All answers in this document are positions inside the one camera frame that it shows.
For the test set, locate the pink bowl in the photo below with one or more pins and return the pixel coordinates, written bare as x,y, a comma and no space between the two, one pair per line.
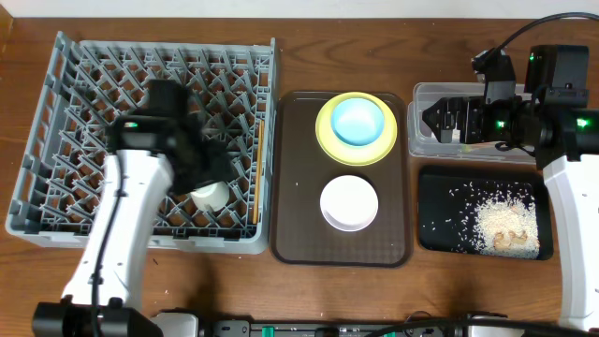
349,203

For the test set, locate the wooden chopstick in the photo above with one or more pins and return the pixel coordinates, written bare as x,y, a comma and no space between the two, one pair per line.
259,152

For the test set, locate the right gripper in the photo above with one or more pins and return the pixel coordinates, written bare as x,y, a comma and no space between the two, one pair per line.
470,109

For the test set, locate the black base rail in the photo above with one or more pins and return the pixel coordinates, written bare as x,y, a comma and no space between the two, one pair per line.
327,329

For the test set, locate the grey plastic dish rack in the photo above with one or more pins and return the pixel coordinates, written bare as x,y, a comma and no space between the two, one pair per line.
90,83

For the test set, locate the clear plastic bin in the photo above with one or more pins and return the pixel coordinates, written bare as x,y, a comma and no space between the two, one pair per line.
422,143

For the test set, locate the spilled rice pile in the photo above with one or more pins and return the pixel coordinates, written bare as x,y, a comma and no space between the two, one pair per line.
481,217

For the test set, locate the brown serving tray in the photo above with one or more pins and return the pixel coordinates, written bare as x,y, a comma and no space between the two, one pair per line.
299,234

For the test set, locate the black tray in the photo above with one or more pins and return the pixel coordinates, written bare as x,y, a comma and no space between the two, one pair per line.
433,179

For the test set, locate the white plastic cup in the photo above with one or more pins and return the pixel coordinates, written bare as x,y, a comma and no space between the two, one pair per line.
211,198

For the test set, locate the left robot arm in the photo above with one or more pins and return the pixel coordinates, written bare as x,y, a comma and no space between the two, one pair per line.
152,152

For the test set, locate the light blue bowl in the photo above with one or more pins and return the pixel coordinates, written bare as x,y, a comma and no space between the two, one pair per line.
357,121

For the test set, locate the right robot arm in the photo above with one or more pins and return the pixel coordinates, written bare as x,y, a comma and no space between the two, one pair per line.
563,133

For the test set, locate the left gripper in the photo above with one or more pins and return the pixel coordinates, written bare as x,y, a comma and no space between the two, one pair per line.
206,165

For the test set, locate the yellow plate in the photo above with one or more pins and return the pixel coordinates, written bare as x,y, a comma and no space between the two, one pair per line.
355,155

